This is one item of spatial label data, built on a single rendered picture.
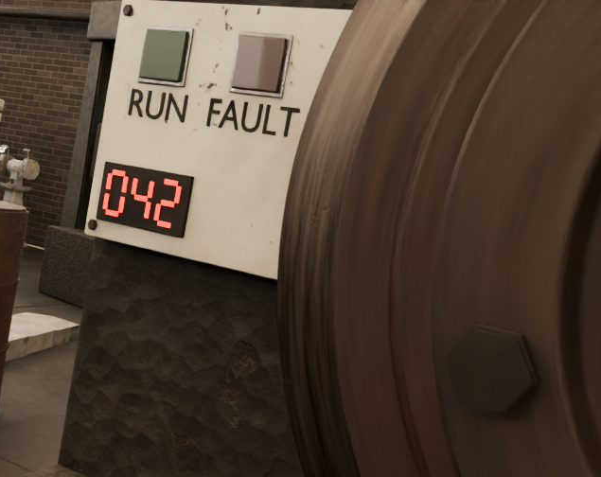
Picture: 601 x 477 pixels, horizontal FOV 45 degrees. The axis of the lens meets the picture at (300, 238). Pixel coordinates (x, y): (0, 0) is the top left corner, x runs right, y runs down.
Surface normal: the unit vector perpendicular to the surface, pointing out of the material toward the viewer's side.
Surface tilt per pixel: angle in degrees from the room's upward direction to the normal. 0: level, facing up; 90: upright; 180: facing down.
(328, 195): 90
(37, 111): 90
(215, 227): 90
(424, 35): 90
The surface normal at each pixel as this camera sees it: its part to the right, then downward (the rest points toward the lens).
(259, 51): -0.44, -0.03
